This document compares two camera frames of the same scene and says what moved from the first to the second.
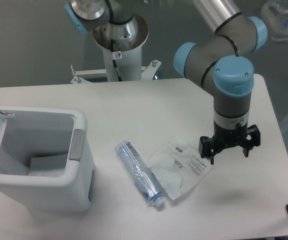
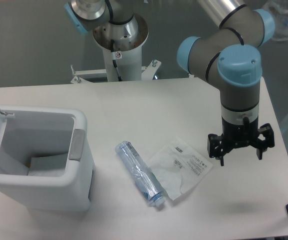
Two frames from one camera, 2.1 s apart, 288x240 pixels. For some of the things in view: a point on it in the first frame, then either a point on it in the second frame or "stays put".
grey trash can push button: [76, 151] stays put
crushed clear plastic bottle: [140, 172] stays put
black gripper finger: [253, 131] → [265, 141]
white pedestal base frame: [148, 72] stays put
